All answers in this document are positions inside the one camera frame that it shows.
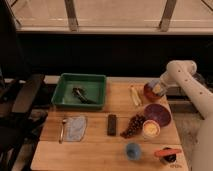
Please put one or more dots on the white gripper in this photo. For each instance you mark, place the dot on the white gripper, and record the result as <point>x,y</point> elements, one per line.
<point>162,91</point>

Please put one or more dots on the red bowl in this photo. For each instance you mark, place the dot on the red bowl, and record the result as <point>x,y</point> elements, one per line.
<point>148,93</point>

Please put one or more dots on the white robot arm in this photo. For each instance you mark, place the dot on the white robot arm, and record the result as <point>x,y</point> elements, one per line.
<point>181,72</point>

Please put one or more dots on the purple plate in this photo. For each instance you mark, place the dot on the purple plate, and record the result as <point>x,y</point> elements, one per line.
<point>158,113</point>

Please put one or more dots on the pale yellow banana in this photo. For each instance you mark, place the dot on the pale yellow banana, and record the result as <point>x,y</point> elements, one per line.
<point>135,96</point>

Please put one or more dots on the yellow cup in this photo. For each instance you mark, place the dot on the yellow cup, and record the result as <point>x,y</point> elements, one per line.
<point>151,129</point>

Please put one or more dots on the bunch of dark grapes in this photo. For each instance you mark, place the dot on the bunch of dark grapes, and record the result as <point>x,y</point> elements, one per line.
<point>134,127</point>

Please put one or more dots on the black rectangular block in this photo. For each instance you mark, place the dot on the black rectangular block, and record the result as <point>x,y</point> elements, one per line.
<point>112,125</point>

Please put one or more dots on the orange carrot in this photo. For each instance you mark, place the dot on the orange carrot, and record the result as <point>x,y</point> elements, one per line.
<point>166,152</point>

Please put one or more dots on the blue cup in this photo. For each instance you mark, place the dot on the blue cup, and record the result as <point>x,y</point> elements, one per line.
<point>133,151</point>

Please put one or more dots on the green plastic tray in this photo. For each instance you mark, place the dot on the green plastic tray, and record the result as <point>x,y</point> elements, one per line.
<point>94,87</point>

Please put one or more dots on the black utensil in tray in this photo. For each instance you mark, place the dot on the black utensil in tray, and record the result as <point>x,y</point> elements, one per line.
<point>79,93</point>

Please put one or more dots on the blue grey cloth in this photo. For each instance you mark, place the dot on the blue grey cloth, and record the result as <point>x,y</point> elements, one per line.
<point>76,127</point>

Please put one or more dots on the metal spoon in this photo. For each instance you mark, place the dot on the metal spoon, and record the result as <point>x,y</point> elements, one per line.
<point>62,130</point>

